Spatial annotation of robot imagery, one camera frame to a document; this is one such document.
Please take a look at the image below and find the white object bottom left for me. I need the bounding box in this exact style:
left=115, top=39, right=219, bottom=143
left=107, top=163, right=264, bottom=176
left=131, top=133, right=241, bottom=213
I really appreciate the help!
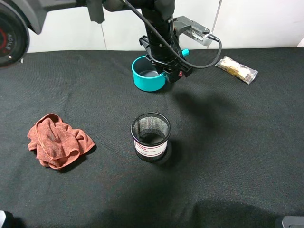
left=0, top=210, right=7, bottom=228

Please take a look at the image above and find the grey object bottom right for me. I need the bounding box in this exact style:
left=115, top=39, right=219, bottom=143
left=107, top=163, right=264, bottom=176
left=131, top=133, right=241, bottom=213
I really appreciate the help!
left=281, top=216, right=304, bottom=228

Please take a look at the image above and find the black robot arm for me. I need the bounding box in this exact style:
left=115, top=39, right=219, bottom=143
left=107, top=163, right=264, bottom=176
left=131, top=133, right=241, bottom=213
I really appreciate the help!
left=85, top=0, right=192, bottom=83

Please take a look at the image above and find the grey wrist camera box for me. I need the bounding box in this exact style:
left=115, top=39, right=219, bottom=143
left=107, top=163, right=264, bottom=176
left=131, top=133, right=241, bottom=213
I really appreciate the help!
left=173, top=16, right=212, bottom=47

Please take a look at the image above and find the orange crumpled cloth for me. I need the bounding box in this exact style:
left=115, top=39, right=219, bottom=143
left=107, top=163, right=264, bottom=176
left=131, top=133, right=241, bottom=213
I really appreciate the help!
left=27, top=114, right=95, bottom=170

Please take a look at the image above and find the teal saucepan with handle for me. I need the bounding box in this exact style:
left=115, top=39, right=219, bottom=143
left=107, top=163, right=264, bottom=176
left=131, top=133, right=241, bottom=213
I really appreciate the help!
left=131, top=49, right=190, bottom=92

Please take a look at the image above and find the black mesh pen cup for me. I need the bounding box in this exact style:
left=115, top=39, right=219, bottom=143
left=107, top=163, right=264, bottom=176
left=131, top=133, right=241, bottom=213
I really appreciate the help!
left=130, top=112, right=171, bottom=163

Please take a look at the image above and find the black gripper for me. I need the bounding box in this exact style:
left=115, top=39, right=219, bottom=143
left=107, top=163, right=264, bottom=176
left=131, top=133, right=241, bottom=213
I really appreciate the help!
left=139, top=35, right=192, bottom=83

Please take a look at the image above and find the black camera cable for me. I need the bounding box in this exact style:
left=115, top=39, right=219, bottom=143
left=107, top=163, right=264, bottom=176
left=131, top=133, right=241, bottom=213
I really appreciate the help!
left=122, top=0, right=223, bottom=69

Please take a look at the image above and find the clear wrapped snack bar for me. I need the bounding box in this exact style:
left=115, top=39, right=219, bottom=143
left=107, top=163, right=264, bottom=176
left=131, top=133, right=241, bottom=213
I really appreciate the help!
left=215, top=56, right=258, bottom=85

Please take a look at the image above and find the black tablecloth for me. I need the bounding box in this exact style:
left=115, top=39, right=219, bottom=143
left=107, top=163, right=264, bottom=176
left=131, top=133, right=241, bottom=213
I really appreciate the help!
left=0, top=47, right=304, bottom=228

